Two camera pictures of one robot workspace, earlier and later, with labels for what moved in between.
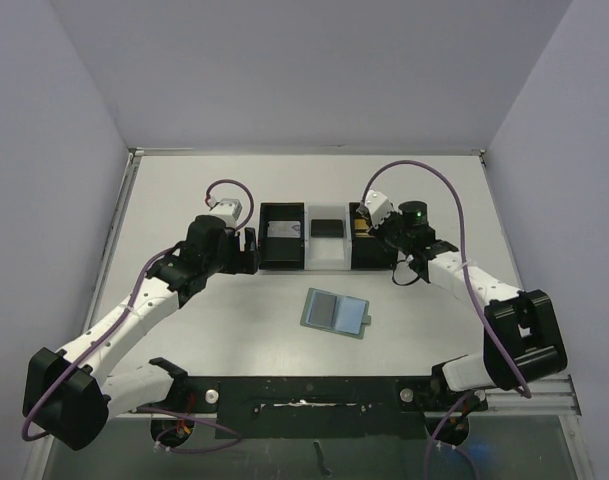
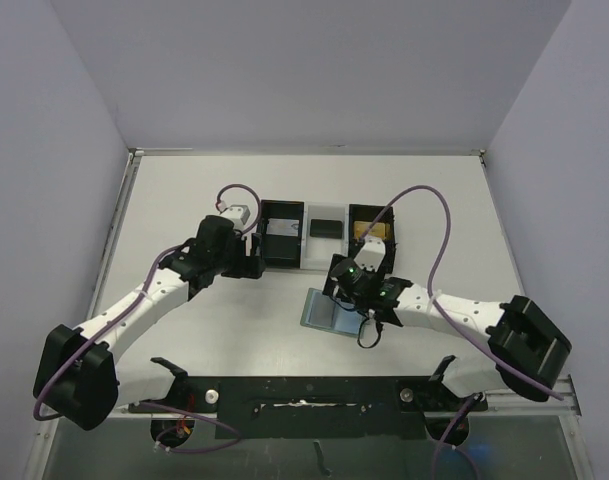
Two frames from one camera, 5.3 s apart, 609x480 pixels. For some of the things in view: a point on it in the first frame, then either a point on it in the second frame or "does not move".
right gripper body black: x=379 y=228 -> x=335 y=282
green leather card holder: x=335 y=313 does not move
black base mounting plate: x=314 y=407 does not move
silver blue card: x=284 y=229 does not move
